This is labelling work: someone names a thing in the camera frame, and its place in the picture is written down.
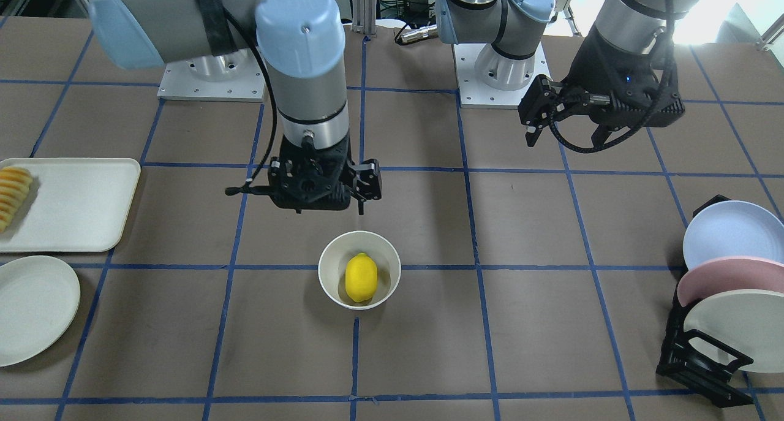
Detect black dish rack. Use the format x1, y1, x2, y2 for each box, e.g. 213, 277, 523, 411
656, 195, 753, 409

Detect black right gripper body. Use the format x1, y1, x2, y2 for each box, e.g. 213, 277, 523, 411
268, 135, 383, 212

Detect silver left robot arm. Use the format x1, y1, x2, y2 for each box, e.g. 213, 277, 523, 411
394, 0, 699, 154

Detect beige plate in rack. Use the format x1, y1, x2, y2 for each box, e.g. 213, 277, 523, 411
684, 289, 783, 373

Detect aluminium frame post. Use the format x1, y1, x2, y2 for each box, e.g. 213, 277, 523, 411
350, 0, 378, 38

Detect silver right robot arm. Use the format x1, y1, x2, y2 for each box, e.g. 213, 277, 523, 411
87, 0, 382, 214

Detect cream round plate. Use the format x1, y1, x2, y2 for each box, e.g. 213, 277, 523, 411
1, 254, 81, 367

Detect pink plate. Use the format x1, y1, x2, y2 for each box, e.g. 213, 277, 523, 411
676, 256, 783, 306

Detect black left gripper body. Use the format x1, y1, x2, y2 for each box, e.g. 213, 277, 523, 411
518, 38, 685, 152

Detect bread on tray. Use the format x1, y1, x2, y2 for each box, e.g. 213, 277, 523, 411
1, 166, 34, 233

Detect cream rectangular tray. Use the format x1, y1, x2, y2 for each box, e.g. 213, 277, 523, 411
1, 157, 141, 253

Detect lavender plate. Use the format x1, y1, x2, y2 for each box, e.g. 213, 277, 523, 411
682, 200, 783, 268

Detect yellow lemon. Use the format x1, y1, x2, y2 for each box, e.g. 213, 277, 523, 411
344, 252, 379, 303

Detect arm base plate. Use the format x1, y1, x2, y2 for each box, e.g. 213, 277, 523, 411
453, 44, 551, 109
157, 48, 265, 102

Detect white ceramic bowl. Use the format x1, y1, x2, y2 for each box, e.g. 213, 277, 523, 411
317, 230, 402, 310

